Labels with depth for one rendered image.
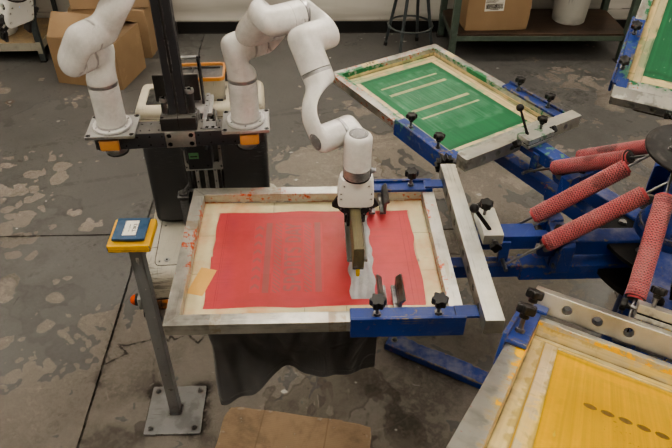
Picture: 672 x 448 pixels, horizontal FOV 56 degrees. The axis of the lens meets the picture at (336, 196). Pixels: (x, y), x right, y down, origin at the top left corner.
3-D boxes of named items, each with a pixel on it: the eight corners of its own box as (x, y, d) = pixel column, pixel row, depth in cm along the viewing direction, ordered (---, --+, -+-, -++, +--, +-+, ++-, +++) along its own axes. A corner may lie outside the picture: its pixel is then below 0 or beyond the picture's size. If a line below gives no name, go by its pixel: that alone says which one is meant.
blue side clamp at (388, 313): (350, 337, 166) (350, 320, 162) (349, 323, 170) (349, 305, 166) (463, 335, 167) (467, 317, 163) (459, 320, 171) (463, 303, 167)
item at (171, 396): (143, 436, 246) (85, 255, 187) (154, 387, 264) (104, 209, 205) (200, 434, 247) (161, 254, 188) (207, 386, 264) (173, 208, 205)
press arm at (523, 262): (253, 285, 192) (252, 271, 188) (255, 271, 197) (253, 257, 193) (655, 278, 196) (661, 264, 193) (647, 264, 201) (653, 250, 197)
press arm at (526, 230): (476, 250, 186) (479, 237, 183) (472, 236, 191) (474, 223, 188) (534, 249, 187) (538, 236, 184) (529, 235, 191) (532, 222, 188)
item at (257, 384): (224, 407, 197) (209, 315, 171) (226, 397, 200) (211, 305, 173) (372, 403, 198) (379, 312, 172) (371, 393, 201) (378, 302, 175)
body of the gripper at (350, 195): (374, 163, 174) (372, 195, 181) (337, 163, 174) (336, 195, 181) (376, 180, 168) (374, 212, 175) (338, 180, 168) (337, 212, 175)
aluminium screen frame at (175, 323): (164, 335, 165) (162, 326, 163) (195, 197, 211) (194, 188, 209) (464, 329, 168) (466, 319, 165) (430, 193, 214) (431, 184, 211)
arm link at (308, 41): (254, 14, 175) (299, 2, 182) (283, 86, 177) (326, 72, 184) (279, -8, 161) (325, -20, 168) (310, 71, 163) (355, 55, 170)
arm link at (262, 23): (247, -16, 166) (305, -30, 176) (209, 44, 199) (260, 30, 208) (270, 33, 166) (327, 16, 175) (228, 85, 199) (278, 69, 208)
